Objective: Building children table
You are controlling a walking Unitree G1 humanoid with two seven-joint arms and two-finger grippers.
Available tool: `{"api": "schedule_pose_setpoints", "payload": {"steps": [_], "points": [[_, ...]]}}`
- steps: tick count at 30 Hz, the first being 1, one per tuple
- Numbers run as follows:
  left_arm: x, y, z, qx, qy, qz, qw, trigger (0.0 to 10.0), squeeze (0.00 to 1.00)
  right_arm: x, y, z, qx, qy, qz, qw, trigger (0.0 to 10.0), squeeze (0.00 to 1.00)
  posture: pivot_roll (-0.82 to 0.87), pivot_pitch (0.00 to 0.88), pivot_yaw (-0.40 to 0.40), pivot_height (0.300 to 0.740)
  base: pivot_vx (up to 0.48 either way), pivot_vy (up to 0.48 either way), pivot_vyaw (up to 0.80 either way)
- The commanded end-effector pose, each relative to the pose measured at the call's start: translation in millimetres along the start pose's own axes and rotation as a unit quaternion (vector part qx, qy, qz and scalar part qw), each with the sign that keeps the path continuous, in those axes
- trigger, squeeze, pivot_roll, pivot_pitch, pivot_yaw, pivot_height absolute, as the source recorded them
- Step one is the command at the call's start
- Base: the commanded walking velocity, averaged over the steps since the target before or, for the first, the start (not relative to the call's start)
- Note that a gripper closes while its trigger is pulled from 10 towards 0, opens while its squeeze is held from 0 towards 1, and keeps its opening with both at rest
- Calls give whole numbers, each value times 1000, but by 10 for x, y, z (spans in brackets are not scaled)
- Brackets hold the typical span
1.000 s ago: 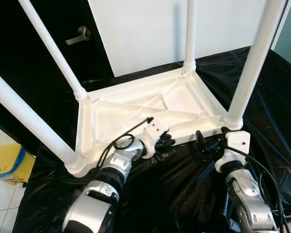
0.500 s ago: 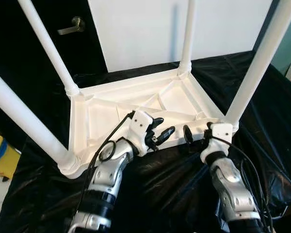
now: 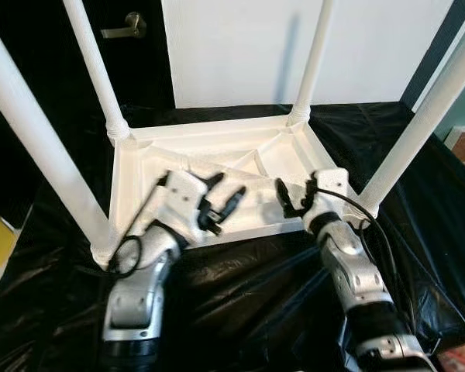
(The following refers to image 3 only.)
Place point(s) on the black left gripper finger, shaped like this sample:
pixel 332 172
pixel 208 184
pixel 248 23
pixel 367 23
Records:
pixel 215 180
pixel 232 203

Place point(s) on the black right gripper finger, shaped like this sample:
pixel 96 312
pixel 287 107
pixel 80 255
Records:
pixel 284 198

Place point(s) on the white plastic table leg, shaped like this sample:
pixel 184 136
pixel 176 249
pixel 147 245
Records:
pixel 93 70
pixel 314 62
pixel 418 124
pixel 31 132

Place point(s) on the white plastic table top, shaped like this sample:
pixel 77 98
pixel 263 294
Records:
pixel 271 155

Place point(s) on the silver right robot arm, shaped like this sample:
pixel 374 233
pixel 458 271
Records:
pixel 360 279

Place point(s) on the black plastic table cover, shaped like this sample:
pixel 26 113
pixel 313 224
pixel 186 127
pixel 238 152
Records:
pixel 256 294

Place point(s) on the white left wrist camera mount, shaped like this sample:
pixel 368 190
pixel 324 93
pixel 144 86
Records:
pixel 182 201

